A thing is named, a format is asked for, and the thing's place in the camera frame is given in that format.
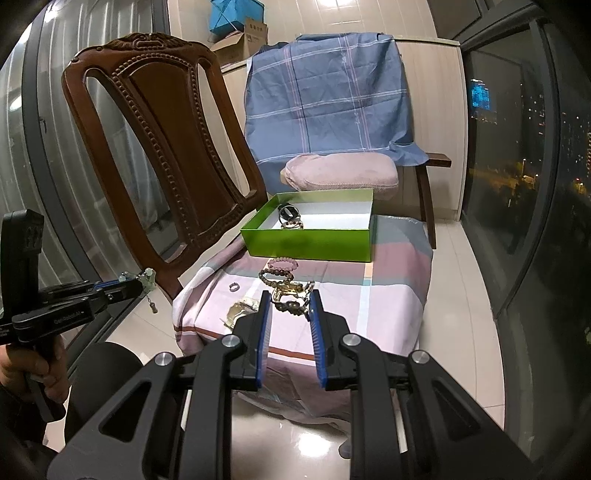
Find pale green jade bracelet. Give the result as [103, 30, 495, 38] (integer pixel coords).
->
[117, 268, 158, 317]

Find yellow charm bracelet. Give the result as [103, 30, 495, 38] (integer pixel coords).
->
[270, 279, 315, 301]

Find carved wooden chair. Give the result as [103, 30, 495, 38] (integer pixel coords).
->
[61, 32, 269, 301]

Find blue plaid cloth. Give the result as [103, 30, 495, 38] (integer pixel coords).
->
[243, 31, 430, 168]

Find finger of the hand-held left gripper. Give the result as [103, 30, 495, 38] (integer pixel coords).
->
[92, 275, 153, 310]
[44, 278, 125, 298]

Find green cardboard box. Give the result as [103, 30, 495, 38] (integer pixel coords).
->
[240, 188, 376, 263]

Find brown cardboard box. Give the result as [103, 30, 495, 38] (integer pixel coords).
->
[210, 16, 269, 68]

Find person's left hand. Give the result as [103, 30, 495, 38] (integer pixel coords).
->
[0, 344, 70, 402]

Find pink pillow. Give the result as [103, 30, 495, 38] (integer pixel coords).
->
[279, 153, 400, 193]

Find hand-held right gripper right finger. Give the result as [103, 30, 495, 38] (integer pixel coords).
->
[308, 290, 532, 480]

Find dark framed glass window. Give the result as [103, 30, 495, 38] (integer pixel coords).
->
[457, 0, 591, 480]

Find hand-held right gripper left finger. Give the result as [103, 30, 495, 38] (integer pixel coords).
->
[65, 290, 273, 480]

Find person's dark trousers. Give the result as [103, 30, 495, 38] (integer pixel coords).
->
[0, 340, 153, 480]

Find dark wooden armchair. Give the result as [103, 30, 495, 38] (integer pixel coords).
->
[399, 152, 452, 250]

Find blue box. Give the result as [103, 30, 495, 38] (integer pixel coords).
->
[209, 0, 252, 35]

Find pink plaid cloth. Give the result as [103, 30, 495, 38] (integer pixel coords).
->
[172, 215, 435, 425]

